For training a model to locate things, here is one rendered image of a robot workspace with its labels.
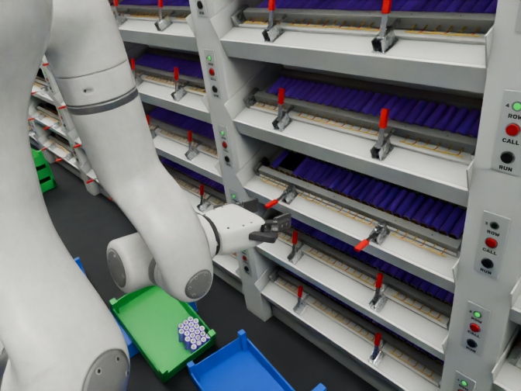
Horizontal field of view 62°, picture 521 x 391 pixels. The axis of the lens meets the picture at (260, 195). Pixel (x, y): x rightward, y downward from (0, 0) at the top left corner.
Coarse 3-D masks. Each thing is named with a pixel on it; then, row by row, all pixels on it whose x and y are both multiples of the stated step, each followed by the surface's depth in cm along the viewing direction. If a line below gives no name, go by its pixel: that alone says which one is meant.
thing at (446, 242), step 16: (272, 176) 116; (288, 176) 112; (320, 192) 104; (352, 208) 98; (368, 208) 96; (368, 224) 95; (400, 224) 90; (416, 224) 88; (432, 240) 85; (448, 240) 83
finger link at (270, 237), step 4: (252, 232) 75; (256, 232) 76; (260, 232) 76; (272, 232) 76; (252, 236) 75; (256, 236) 75; (260, 236) 75; (264, 236) 74; (268, 236) 74; (272, 236) 74; (276, 236) 75; (260, 240) 75; (264, 240) 75; (268, 240) 74; (272, 240) 74
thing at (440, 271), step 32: (256, 160) 120; (320, 160) 115; (256, 192) 117; (416, 192) 96; (320, 224) 102; (352, 224) 97; (384, 256) 92; (416, 256) 86; (448, 256) 84; (448, 288) 83
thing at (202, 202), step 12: (168, 168) 169; (180, 168) 168; (180, 180) 166; (192, 180) 158; (204, 180) 157; (192, 192) 157; (204, 192) 155; (216, 192) 149; (192, 204) 153; (204, 204) 148; (216, 204) 147
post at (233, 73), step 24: (192, 0) 101; (216, 0) 97; (216, 48) 102; (240, 72) 107; (216, 120) 116; (216, 144) 121; (240, 144) 115; (240, 168) 118; (240, 192) 123; (240, 264) 142; (264, 264) 138; (264, 312) 146
